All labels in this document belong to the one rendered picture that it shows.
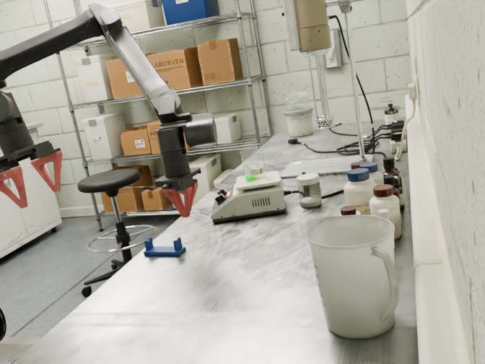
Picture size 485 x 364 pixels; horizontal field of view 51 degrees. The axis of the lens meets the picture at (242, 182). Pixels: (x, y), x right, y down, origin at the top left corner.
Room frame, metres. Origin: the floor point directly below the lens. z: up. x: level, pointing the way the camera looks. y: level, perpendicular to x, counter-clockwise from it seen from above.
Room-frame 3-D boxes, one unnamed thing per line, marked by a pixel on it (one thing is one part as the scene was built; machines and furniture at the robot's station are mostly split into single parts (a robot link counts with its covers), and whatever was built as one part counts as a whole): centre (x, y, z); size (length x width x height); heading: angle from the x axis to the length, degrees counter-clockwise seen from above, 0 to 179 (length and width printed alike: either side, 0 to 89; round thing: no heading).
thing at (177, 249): (1.14, 0.21, 0.77); 0.10 x 0.03 x 0.04; 65
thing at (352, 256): (0.69, -0.15, 0.82); 0.18 x 0.13 x 0.15; 17
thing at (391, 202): (1.01, -0.28, 0.80); 0.06 x 0.06 x 0.11
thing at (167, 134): (1.10, 0.13, 1.02); 0.07 x 0.06 x 0.07; 85
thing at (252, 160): (1.35, -0.04, 0.88); 0.07 x 0.06 x 0.08; 2
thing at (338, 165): (1.69, -0.29, 0.76); 0.30 x 0.20 x 0.01; 71
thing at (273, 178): (1.35, -0.04, 0.83); 0.12 x 0.12 x 0.01; 86
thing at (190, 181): (1.09, 0.14, 0.89); 0.07 x 0.07 x 0.09; 65
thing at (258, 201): (1.35, -0.02, 0.79); 0.22 x 0.13 x 0.08; 86
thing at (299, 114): (2.41, -0.32, 0.86); 0.14 x 0.14 x 0.21
